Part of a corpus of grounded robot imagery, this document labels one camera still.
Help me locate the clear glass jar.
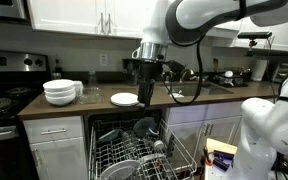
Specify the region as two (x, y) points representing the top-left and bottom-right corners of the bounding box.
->
(87, 69), (100, 91)

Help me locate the white paper towel roll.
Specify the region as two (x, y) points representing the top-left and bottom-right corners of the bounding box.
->
(251, 59), (269, 83)

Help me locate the white wire dishwasher rack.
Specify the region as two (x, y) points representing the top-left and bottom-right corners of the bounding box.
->
(88, 116), (198, 180)

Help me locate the white round plate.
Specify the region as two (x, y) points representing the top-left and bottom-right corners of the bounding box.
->
(110, 92), (140, 105)
(99, 159), (142, 180)
(110, 100), (140, 108)

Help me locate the light wooden board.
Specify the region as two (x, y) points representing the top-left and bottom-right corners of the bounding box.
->
(205, 137), (238, 156)

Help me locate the black countertop dish rack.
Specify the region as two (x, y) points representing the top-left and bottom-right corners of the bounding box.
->
(212, 68), (252, 89)

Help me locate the steel microwave oven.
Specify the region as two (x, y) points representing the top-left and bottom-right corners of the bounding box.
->
(0, 0), (30, 25)

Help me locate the small white cup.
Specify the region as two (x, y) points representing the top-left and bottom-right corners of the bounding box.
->
(153, 139), (165, 151)

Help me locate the black coffee maker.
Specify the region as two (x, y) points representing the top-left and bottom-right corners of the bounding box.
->
(121, 58), (142, 87)

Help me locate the white cabinet with steel handles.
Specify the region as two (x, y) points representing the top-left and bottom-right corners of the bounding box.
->
(27, 0), (167, 41)

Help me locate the clear plastic container lid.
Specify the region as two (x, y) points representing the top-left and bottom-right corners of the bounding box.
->
(96, 128), (122, 145)

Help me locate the white wall outlet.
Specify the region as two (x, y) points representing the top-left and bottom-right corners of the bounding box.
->
(99, 53), (109, 67)

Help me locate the clear glass food container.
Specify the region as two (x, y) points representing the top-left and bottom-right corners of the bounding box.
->
(78, 87), (102, 105)

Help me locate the steel toaster oven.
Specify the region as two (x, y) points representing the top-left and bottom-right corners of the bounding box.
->
(272, 61), (288, 85)

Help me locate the white kitchen drawer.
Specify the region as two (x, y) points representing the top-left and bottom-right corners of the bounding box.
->
(22, 115), (85, 145)

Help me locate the steel kitchen sink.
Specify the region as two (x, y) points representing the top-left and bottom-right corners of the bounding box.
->
(157, 81), (234, 100)

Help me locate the white base cabinet door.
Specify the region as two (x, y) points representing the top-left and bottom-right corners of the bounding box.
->
(28, 137), (89, 180)

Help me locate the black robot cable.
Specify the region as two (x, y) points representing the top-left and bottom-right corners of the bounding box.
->
(162, 34), (206, 107)

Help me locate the steel sink faucet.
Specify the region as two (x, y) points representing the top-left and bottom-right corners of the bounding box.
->
(178, 68), (196, 84)

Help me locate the white wall cabinet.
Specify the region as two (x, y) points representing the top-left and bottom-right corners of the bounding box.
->
(206, 16), (288, 52)

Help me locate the white ceramic mug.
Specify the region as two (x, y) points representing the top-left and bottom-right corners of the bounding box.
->
(73, 80), (84, 98)

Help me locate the white ceramic bowl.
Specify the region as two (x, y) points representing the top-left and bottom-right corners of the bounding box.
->
(42, 78), (76, 93)
(45, 92), (77, 107)
(44, 88), (76, 99)

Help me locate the black steel stove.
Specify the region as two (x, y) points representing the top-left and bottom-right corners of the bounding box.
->
(0, 49), (50, 180)

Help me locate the dark glass bottle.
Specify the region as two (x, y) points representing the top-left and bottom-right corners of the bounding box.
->
(54, 58), (64, 80)

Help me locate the purple and black box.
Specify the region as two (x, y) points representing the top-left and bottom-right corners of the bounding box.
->
(212, 149), (235, 172)

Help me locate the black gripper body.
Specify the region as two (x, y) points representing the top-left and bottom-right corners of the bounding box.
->
(137, 59), (165, 84)

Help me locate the dark bowl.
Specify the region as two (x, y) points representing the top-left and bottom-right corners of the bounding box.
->
(132, 116), (159, 138)

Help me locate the white sink base cabinet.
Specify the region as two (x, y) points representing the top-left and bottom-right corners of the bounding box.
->
(163, 101), (246, 164)

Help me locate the black plastic rack insert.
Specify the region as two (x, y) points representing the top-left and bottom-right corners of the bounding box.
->
(166, 133), (177, 158)

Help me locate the orange handled tool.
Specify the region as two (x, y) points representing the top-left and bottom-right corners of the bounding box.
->
(202, 146), (214, 167)

